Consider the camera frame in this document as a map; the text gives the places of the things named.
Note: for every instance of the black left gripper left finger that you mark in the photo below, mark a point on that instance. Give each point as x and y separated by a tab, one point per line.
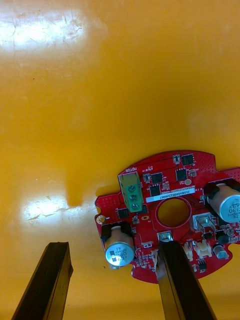
45	282

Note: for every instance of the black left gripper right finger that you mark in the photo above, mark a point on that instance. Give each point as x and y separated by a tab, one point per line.
180	282

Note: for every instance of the round red circuit board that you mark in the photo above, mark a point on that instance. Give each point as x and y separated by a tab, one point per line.
172	212

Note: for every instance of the yellow-orange plastic bin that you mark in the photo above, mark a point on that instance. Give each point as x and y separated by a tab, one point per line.
100	100

